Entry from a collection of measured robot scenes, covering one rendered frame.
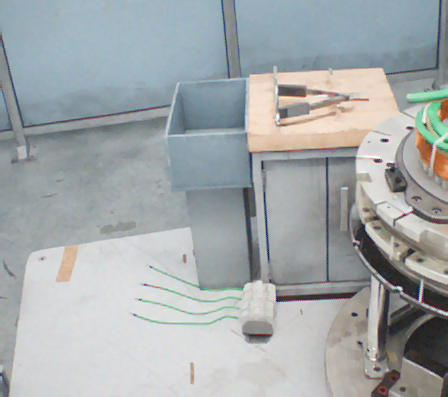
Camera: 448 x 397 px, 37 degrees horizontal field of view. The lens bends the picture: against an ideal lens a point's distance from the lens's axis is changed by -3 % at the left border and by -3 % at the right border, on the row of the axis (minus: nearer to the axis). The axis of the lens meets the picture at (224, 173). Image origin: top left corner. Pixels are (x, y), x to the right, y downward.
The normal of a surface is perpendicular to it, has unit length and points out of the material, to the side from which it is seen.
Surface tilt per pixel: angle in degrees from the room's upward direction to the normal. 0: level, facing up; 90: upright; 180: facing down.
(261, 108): 0
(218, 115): 90
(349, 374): 0
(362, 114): 0
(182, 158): 90
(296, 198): 90
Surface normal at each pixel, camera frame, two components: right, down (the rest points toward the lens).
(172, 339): -0.09, -0.84
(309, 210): -0.04, 0.53
